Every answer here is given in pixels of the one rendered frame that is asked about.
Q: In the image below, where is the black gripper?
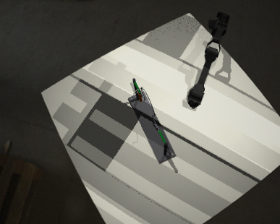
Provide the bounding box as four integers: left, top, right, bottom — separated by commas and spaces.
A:
211, 12, 223, 36

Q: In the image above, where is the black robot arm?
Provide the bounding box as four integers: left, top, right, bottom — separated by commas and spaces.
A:
188, 13, 230, 109

